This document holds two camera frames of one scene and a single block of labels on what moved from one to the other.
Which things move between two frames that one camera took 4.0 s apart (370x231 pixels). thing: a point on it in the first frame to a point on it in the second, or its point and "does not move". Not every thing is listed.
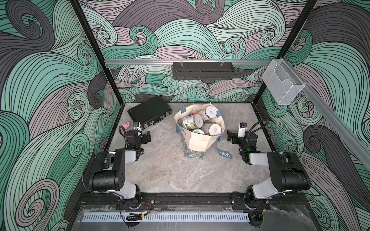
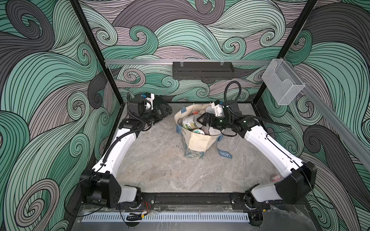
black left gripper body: (143, 140) to (153, 116)
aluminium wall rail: (162, 62) does not move
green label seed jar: (191, 121) does not move
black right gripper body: (235, 139) to (218, 122)
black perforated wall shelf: (203, 70) does not move
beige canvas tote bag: (195, 144) does not move
